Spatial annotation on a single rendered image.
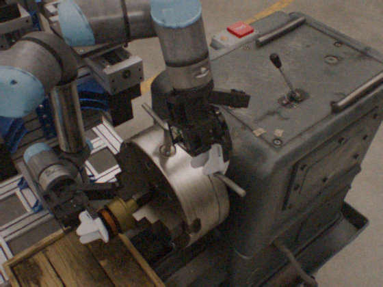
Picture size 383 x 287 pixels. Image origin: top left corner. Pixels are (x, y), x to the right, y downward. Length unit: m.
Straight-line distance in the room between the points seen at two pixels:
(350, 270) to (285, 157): 1.42
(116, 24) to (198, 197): 0.43
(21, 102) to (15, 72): 0.06
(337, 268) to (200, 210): 1.42
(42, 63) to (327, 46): 0.79
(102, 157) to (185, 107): 1.68
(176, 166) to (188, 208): 0.10
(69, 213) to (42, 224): 1.14
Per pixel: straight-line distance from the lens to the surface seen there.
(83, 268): 1.20
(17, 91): 0.90
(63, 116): 1.15
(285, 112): 1.03
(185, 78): 0.66
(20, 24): 1.46
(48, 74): 0.95
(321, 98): 1.10
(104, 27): 0.72
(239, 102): 0.76
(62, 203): 1.04
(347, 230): 1.74
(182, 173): 0.92
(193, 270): 1.19
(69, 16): 0.73
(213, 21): 3.85
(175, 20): 0.63
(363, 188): 2.63
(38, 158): 1.15
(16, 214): 2.23
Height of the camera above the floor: 1.93
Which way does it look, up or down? 47 degrees down
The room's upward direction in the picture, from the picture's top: 1 degrees clockwise
